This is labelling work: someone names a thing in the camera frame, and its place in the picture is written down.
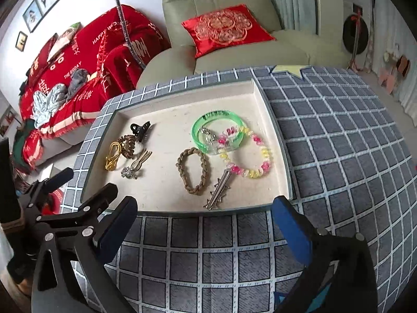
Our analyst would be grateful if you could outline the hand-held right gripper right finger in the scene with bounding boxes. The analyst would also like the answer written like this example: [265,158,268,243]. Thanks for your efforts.
[271,196,380,313]

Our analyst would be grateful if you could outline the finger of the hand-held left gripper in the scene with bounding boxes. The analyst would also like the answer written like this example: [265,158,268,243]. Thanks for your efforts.
[20,168,75,209]
[33,183,118,232]

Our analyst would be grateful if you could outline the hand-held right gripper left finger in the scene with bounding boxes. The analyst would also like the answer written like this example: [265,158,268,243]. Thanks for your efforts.
[31,196,139,313]

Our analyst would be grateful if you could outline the yellow cord bracelet with pendant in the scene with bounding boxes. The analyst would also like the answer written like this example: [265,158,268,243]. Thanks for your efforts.
[104,141,124,171]

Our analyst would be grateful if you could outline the beige bow hair tie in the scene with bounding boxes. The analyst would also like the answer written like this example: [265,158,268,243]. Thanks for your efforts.
[132,148,153,170]

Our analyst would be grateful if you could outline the brown spiral hair tie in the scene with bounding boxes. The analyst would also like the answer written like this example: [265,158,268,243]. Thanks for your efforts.
[116,136,139,157]

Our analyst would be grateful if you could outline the white tray with green rim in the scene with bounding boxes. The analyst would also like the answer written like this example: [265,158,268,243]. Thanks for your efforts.
[80,77,297,217]

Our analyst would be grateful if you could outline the pink yellow spiral hair tie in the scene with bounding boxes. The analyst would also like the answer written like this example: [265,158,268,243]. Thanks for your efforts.
[218,125,272,179]

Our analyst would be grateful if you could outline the silver star hair clip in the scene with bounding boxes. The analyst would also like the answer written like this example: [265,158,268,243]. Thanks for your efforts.
[204,167,236,211]

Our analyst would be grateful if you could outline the brown braided bracelet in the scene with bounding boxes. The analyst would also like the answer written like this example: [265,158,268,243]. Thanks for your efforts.
[177,147,210,194]

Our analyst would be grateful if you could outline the silver chain bracelet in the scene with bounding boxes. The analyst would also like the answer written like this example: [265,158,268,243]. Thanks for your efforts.
[199,125,218,146]

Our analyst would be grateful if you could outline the grey sofa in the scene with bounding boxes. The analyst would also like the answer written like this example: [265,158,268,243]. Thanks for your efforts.
[42,130,98,167]

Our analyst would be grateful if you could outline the dark green cloth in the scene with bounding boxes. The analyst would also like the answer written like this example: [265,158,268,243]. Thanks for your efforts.
[13,121,36,170]

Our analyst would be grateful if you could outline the blue star sticker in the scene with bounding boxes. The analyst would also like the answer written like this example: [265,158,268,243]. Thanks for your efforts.
[274,277,329,305]

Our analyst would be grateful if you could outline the light blue cloth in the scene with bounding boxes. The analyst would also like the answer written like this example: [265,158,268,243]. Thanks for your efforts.
[33,84,67,128]

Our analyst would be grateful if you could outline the black hair claw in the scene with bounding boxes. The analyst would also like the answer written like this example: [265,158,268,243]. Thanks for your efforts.
[130,121,153,143]

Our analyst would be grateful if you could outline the grey checkered tablecloth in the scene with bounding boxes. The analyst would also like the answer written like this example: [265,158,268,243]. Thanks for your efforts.
[62,66,417,313]

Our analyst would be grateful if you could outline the grey cloth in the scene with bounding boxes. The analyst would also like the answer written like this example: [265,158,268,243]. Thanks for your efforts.
[66,68,91,101]

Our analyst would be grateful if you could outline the white printed pillow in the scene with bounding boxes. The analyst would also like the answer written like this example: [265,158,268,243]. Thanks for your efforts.
[47,22,81,62]

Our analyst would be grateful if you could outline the red satin pillow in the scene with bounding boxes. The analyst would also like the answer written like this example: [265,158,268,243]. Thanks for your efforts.
[98,23,131,72]

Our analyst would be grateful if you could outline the red printed blanket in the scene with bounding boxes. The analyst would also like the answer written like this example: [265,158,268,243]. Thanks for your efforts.
[18,5,171,170]

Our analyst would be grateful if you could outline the green translucent bangle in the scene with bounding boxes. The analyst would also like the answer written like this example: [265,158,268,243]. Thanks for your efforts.
[192,110,246,154]

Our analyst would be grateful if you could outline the yellow green star sticker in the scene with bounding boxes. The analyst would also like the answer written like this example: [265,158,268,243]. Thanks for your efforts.
[271,64,309,79]

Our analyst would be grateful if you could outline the small pink wooden ornaments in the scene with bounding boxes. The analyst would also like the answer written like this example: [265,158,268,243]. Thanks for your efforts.
[378,52,412,95]

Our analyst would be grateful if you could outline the red embroidered cushion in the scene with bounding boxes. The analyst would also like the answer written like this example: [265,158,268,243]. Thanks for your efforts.
[181,4,277,58]

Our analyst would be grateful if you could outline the black round decoration red ribbon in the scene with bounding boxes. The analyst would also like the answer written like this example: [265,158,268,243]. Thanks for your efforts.
[342,5,370,56]

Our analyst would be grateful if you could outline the light blue curtain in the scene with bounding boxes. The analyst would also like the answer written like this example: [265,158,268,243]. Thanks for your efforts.
[254,0,321,36]

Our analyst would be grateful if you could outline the small red picture frame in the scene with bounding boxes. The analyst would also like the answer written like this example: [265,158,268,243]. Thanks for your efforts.
[0,109,18,136]

